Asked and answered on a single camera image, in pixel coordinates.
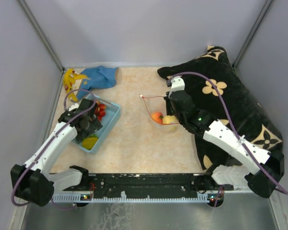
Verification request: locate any red strawberry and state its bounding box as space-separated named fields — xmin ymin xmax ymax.
xmin=98 ymin=110 xmax=106 ymax=117

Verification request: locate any yellow pear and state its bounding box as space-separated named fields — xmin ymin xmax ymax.
xmin=162 ymin=115 xmax=177 ymax=125

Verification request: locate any yellow mango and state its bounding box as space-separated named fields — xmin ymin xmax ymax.
xmin=82 ymin=137 xmax=98 ymax=150

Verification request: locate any light blue plastic basket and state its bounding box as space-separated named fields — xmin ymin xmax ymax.
xmin=72 ymin=95 xmax=120 ymax=154

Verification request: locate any clear zip bag orange zipper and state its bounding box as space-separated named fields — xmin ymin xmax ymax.
xmin=139 ymin=94 xmax=179 ymax=133

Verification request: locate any orange peach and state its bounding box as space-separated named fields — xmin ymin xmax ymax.
xmin=151 ymin=111 xmax=163 ymax=125

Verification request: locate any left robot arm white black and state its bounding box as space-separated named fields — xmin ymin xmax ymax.
xmin=11 ymin=99 xmax=102 ymax=207

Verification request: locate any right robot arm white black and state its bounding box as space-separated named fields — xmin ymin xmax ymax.
xmin=165 ymin=91 xmax=284 ymax=198

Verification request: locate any black floral pillow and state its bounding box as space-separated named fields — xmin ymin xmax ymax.
xmin=157 ymin=46 xmax=284 ymax=173

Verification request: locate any blue cloth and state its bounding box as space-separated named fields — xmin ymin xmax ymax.
xmin=74 ymin=66 xmax=119 ymax=91

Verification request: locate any yellow pikachu plush toy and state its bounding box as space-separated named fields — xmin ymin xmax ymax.
xmin=63 ymin=69 xmax=90 ymax=102

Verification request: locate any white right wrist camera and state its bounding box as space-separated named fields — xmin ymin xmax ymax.
xmin=167 ymin=76 xmax=185 ymax=94

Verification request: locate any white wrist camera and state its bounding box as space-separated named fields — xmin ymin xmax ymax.
xmin=68 ymin=103 xmax=79 ymax=111
xmin=167 ymin=76 xmax=185 ymax=94

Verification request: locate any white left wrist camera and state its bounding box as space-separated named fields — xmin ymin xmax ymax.
xmin=68 ymin=103 xmax=79 ymax=111

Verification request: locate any grey slotted cable duct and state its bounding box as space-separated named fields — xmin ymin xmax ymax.
xmin=52 ymin=192 xmax=217 ymax=204

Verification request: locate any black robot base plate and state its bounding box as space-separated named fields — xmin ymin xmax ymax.
xmin=64 ymin=173 xmax=220 ymax=199

